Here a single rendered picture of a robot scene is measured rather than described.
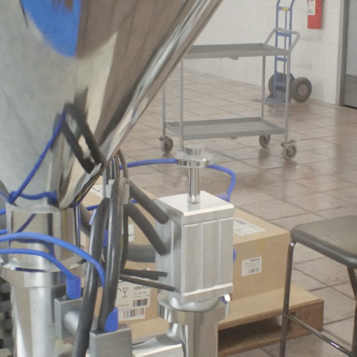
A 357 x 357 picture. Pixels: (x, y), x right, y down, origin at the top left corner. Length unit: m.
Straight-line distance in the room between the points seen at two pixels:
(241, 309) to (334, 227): 0.66
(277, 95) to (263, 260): 5.73
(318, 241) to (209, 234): 2.39
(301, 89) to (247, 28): 1.48
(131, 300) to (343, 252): 0.93
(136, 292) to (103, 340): 2.91
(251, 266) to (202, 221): 3.07
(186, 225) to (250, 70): 9.69
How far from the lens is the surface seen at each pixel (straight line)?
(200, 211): 0.66
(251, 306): 3.68
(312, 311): 3.77
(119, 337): 0.57
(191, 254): 0.66
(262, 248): 3.74
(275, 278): 3.83
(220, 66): 10.89
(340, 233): 3.13
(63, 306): 0.61
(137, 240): 3.40
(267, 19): 10.02
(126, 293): 3.45
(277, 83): 9.36
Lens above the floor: 1.60
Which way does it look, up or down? 15 degrees down
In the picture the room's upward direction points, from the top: straight up
